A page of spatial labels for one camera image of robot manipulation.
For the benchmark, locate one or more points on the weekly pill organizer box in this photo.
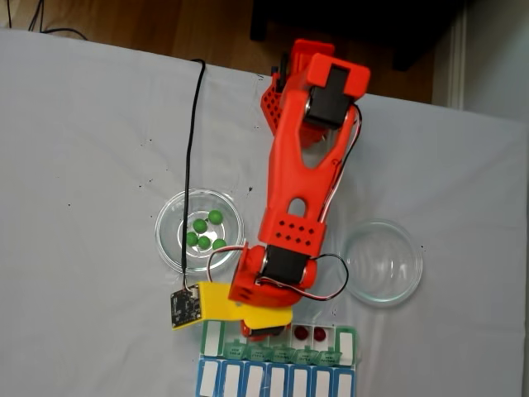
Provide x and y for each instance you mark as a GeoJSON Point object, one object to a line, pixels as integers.
{"type": "Point", "coordinates": [273, 372]}

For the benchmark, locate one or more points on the white table cloth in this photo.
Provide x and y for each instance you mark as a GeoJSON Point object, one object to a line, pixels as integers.
{"type": "Point", "coordinates": [82, 124]}

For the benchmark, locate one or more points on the red round pill ball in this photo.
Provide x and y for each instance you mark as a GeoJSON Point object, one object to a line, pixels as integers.
{"type": "Point", "coordinates": [319, 334]}
{"type": "Point", "coordinates": [300, 332]}

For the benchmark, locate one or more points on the clear glass bowl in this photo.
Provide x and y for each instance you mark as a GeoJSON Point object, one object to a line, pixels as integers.
{"type": "Point", "coordinates": [169, 231]}
{"type": "Point", "coordinates": [380, 297]}

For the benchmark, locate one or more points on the black camera circuit board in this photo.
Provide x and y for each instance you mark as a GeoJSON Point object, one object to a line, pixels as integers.
{"type": "Point", "coordinates": [186, 309]}

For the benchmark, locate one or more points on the green round pill ball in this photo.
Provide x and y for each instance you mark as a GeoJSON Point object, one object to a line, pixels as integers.
{"type": "Point", "coordinates": [215, 216]}
{"type": "Point", "coordinates": [199, 225]}
{"type": "Point", "coordinates": [219, 244]}
{"type": "Point", "coordinates": [203, 242]}
{"type": "Point", "coordinates": [192, 238]}

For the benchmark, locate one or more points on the black furniture piece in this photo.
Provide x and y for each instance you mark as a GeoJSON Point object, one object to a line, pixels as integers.
{"type": "Point", "coordinates": [372, 16]}

